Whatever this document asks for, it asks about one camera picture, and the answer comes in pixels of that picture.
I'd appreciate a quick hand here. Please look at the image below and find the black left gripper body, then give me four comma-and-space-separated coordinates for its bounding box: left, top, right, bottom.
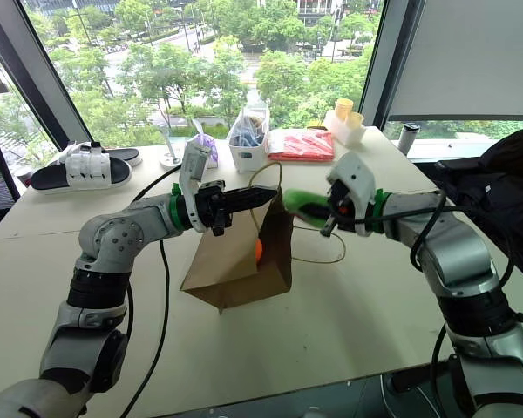
198, 179, 234, 237

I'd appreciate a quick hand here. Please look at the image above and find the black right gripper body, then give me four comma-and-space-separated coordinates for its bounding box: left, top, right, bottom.
329, 180, 354, 224

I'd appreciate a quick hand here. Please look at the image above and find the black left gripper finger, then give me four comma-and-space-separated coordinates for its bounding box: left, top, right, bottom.
224, 185, 280, 203
225, 198, 272, 215

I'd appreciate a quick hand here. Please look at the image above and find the green plush toy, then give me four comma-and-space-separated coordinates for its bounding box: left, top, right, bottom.
282, 188, 332, 230

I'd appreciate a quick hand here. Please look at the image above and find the brown paper bag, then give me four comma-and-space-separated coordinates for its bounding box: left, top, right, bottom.
179, 161, 347, 316

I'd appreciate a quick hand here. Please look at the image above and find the clear plastic bag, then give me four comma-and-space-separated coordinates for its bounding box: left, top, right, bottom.
228, 100, 271, 147

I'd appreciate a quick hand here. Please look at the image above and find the black fabric bag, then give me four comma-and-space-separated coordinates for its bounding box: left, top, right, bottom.
433, 129, 523, 284

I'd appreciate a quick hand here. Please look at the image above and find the green right wrist clamp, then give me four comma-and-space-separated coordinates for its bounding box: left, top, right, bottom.
371, 189, 391, 232

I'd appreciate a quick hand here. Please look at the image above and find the green wrist clamp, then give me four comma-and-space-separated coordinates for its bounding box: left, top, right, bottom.
371, 189, 391, 232
170, 182, 189, 232

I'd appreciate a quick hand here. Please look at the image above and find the white storage bin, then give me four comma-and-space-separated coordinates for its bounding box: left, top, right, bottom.
228, 130, 271, 174

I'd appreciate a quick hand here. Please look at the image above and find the green left wrist clamp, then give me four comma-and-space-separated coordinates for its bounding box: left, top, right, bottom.
170, 182, 189, 232

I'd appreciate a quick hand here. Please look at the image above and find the purple white packet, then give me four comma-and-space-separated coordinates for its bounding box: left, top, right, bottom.
186, 119, 219, 170

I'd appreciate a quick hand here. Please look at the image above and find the white round-base stand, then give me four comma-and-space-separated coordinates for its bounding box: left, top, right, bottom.
159, 130, 183, 169

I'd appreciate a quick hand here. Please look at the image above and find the red packet stack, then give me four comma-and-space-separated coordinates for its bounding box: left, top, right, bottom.
268, 129, 336, 163

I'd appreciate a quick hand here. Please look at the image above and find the white plastic box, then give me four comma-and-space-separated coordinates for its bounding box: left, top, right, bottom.
323, 109, 367, 148

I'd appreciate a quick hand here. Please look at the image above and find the grey tumbler with black lid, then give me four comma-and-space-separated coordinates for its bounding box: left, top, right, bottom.
397, 123, 421, 156

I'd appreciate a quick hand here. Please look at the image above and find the white roller blind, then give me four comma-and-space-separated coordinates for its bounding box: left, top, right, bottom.
387, 0, 523, 122

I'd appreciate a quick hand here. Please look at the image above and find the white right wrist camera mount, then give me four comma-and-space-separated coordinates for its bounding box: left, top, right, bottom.
325, 151, 378, 239

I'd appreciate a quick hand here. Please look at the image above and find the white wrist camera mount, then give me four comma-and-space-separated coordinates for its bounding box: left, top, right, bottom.
178, 141, 213, 234
325, 151, 378, 239

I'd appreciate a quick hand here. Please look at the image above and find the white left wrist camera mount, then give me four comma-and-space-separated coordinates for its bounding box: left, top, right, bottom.
178, 141, 213, 234

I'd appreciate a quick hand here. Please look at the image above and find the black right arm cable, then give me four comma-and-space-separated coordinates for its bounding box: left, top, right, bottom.
343, 189, 515, 288

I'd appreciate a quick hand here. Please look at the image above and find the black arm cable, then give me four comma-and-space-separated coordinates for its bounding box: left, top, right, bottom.
119, 164, 184, 418
343, 189, 515, 288

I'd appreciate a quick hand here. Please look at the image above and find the black white strap sandal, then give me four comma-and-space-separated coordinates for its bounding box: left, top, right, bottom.
30, 145, 133, 192
60, 141, 144, 168

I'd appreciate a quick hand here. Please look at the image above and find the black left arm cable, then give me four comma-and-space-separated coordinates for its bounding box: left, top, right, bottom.
119, 164, 184, 418

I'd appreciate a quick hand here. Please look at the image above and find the dark window frame post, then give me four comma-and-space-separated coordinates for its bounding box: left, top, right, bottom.
357, 0, 402, 130
0, 0, 92, 152

